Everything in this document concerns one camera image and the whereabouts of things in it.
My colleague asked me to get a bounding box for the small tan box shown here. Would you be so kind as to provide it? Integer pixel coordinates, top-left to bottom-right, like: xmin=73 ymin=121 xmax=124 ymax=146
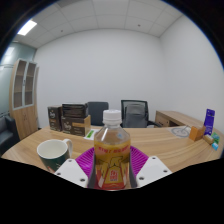
xmin=202 ymin=134 xmax=215 ymax=145

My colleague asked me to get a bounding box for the green and white leaflet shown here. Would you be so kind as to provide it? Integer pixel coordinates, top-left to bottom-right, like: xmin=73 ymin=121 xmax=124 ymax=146
xmin=83 ymin=129 xmax=98 ymax=140

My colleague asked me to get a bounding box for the wooden glass-door cabinet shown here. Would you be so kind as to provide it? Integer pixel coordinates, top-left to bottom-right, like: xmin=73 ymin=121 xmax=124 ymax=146
xmin=8 ymin=58 xmax=40 ymax=141

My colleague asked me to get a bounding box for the black mesh office chair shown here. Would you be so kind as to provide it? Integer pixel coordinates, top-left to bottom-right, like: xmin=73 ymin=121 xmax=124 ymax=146
xmin=120 ymin=99 xmax=162 ymax=129

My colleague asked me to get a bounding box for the green and white mug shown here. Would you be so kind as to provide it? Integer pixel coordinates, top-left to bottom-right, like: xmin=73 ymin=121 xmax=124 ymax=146
xmin=36 ymin=138 xmax=74 ymax=174

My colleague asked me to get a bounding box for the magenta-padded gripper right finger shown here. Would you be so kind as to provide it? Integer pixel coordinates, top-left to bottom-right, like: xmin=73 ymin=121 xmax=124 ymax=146
xmin=129 ymin=145 xmax=173 ymax=189

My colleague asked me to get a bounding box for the small square ceiling light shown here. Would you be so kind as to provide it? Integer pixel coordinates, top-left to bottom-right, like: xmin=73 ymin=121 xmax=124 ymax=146
xmin=16 ymin=19 xmax=38 ymax=37

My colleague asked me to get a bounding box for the dark grey office chair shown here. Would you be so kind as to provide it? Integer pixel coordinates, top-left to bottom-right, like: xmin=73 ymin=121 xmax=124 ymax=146
xmin=87 ymin=101 xmax=110 ymax=127

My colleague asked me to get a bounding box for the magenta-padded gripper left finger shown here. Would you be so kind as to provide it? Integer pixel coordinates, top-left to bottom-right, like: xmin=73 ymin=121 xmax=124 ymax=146
xmin=54 ymin=147 xmax=98 ymax=189

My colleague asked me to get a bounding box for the flat dark brown box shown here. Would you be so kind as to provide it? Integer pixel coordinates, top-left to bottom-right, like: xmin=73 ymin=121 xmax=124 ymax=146
xmin=61 ymin=102 xmax=89 ymax=119

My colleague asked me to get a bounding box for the clear bottle with yellow label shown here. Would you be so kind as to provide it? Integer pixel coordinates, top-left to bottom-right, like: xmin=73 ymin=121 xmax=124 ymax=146
xmin=93 ymin=109 xmax=132 ymax=191

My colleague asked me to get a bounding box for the green box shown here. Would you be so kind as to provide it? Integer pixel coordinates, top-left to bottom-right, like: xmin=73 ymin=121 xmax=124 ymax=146
xmin=210 ymin=131 xmax=221 ymax=145

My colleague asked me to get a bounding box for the tall blue box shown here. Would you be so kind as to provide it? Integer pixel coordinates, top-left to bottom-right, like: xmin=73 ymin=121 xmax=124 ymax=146
xmin=203 ymin=108 xmax=216 ymax=136

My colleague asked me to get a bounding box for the brown and tan carton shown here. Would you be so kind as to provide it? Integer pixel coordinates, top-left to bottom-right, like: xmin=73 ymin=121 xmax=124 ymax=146
xmin=60 ymin=114 xmax=92 ymax=137

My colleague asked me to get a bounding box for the wooden tissue box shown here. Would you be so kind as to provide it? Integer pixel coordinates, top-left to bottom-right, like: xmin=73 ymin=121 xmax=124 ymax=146
xmin=188 ymin=125 xmax=207 ymax=142

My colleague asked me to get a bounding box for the small dark brown box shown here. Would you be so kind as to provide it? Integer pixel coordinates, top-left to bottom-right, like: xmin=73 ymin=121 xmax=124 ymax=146
xmin=47 ymin=105 xmax=63 ymax=132

